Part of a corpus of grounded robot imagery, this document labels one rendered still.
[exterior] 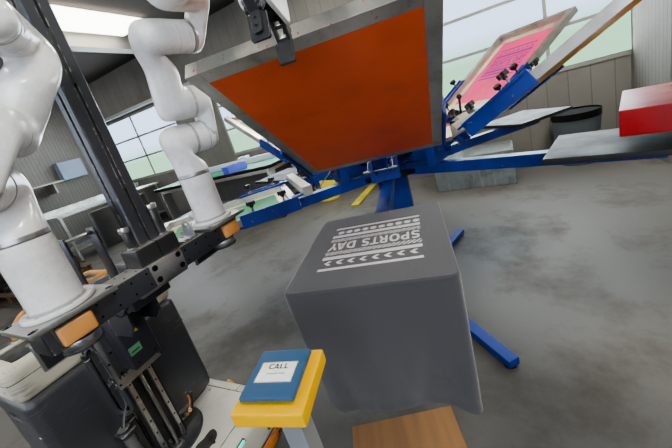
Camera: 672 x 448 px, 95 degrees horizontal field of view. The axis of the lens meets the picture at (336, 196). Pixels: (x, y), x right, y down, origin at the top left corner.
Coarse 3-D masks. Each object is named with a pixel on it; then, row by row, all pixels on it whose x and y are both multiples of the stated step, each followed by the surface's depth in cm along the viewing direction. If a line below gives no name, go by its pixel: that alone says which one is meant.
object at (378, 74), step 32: (352, 32) 65; (384, 32) 66; (416, 32) 67; (320, 64) 73; (352, 64) 74; (384, 64) 76; (416, 64) 77; (352, 96) 87; (384, 96) 89; (416, 96) 91; (384, 128) 108; (416, 128) 111
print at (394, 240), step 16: (368, 224) 111; (384, 224) 107; (400, 224) 103; (416, 224) 100; (336, 240) 105; (352, 240) 102; (368, 240) 98; (384, 240) 95; (400, 240) 92; (416, 240) 89; (336, 256) 94; (352, 256) 91; (368, 256) 88; (384, 256) 86; (400, 256) 83; (416, 256) 81; (320, 272) 87
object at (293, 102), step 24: (240, 72) 72; (264, 72) 73; (288, 72) 74; (312, 72) 75; (240, 96) 81; (264, 96) 82; (288, 96) 83; (312, 96) 85; (264, 120) 94; (288, 120) 95; (312, 120) 97; (336, 120) 99; (288, 144) 111; (312, 144) 113; (336, 144) 116; (360, 144) 119
